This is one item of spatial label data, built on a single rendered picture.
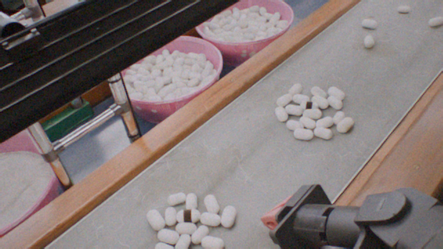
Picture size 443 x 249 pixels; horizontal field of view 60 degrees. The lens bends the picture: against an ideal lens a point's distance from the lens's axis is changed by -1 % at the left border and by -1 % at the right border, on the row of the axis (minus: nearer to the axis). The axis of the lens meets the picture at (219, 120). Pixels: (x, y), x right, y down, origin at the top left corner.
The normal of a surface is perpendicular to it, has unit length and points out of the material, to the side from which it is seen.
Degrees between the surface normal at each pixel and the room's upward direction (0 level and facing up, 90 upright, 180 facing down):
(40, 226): 0
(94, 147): 0
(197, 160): 0
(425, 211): 49
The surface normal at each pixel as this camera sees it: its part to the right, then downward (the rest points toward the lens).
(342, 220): -0.77, -0.51
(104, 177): -0.10, -0.73
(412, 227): -0.75, -0.65
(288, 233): 0.51, -0.15
